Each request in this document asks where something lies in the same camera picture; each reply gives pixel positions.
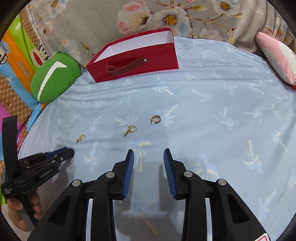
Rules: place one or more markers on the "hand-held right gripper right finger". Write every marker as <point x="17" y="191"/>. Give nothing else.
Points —
<point x="170" y="173"/>

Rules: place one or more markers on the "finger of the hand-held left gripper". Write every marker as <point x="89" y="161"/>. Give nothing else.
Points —
<point x="55" y="153"/>
<point x="67" y="156"/>

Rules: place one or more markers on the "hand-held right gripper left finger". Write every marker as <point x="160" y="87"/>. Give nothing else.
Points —
<point x="128" y="173"/>

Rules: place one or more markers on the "gold hoop earring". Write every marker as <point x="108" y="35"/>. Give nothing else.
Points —
<point x="156" y="119"/>

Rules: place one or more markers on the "person's left hand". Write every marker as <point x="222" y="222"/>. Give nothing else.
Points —
<point x="16" y="210"/>

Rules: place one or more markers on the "blue palm print bed sheet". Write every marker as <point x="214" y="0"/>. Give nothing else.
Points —
<point x="208" y="115"/>

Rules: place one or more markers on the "green plush pillow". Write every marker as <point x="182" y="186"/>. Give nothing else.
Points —
<point x="53" y="78"/>

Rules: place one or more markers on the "colourful cartoon printed blanket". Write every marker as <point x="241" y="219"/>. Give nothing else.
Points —
<point x="18" y="69"/>

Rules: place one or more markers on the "grey floral blanket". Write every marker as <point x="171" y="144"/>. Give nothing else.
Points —
<point x="104" y="20"/>

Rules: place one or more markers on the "pink pillow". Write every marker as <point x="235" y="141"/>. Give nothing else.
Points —
<point x="277" y="55"/>

